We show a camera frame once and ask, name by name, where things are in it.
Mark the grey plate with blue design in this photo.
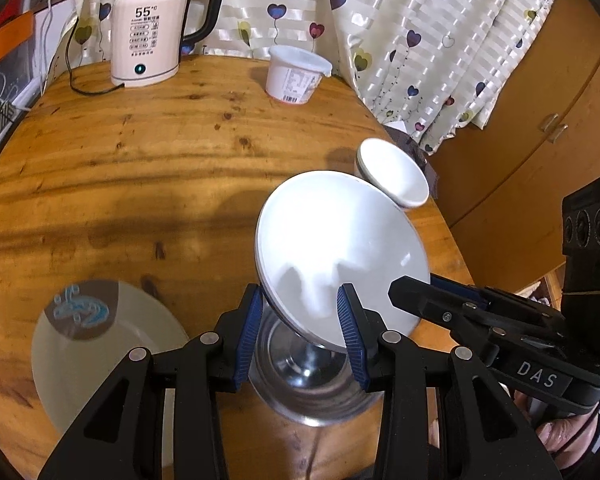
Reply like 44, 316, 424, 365
30, 278, 192, 467

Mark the white shallow plate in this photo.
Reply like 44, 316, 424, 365
254, 170, 430, 352

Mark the person's right hand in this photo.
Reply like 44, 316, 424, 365
536, 414, 598, 469

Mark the wooden cabinet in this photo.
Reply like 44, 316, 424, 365
431, 0, 600, 292

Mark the white ceramic bowl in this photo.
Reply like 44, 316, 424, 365
354, 138, 429, 209

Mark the heart patterned curtain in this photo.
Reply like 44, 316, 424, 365
69, 0, 565, 155

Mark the white plastic tub with lid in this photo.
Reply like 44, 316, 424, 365
265, 46, 332, 105

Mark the orange lidded clear box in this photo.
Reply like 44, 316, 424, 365
0, 11, 34, 105

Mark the white electric kettle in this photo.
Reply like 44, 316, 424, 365
110, 0, 222, 88

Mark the black kettle power cord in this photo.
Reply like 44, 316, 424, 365
64, 14, 127, 97

